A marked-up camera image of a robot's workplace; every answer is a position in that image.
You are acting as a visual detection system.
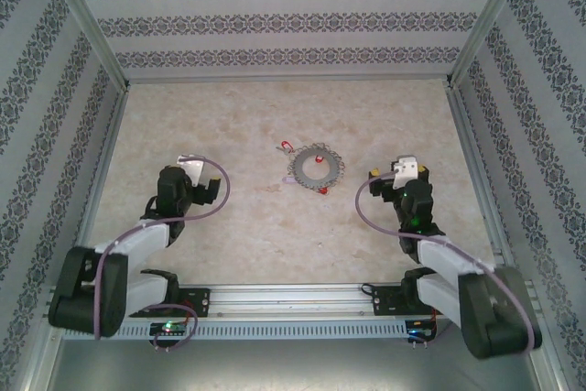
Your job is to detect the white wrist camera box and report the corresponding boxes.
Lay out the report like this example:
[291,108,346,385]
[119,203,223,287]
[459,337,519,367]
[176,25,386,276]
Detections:
[389,155,420,190]
[176,154,206,189]

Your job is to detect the aluminium frame post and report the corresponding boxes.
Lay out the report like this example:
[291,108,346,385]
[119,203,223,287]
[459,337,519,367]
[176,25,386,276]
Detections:
[43,0,132,90]
[446,0,537,90]

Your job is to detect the grey metal front panel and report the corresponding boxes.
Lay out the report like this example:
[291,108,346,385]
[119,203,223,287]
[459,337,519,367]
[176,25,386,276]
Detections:
[45,338,550,391]

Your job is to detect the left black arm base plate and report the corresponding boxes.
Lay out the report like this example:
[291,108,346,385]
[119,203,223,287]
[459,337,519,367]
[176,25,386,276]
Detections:
[127,288,212,319]

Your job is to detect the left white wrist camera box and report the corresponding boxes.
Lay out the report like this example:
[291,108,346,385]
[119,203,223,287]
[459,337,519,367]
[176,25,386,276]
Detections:
[176,154,206,189]

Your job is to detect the grey keyring disc with rings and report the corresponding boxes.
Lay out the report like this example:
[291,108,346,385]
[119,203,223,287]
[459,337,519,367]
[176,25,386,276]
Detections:
[286,142,344,193]

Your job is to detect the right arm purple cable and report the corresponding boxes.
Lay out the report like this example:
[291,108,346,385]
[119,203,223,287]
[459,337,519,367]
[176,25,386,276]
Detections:
[355,169,537,353]

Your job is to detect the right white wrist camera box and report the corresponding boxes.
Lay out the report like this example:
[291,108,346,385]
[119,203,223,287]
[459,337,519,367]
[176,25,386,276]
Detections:
[389,155,420,190]

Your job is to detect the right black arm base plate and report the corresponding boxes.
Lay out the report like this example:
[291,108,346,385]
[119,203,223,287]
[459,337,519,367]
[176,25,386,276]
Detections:
[371,284,457,318]

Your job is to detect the small circuit board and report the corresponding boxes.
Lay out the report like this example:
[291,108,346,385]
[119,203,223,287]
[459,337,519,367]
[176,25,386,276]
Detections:
[406,320,439,342]
[149,321,189,336]

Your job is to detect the right small circuit board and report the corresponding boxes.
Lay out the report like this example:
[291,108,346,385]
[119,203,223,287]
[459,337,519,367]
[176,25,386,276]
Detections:
[406,320,439,342]

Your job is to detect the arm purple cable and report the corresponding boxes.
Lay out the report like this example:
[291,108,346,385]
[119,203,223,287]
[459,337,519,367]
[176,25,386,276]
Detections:
[93,156,230,352]
[355,169,537,353]

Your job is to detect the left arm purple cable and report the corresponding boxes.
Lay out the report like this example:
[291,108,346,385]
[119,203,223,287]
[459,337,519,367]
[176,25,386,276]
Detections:
[93,156,230,352]

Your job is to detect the aluminium mounting rail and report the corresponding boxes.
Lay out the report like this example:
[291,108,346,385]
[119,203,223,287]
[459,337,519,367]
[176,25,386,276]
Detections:
[43,284,537,319]

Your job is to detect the aluminium table side rail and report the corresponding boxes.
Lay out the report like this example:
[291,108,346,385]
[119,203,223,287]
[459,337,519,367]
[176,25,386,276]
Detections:
[75,83,132,250]
[446,83,509,268]

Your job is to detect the left small circuit board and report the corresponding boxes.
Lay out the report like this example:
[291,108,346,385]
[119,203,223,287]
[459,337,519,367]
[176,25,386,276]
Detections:
[149,321,189,336]

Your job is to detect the slotted grey cable duct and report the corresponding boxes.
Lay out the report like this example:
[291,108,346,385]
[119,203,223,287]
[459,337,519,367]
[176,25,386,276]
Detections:
[61,320,408,340]

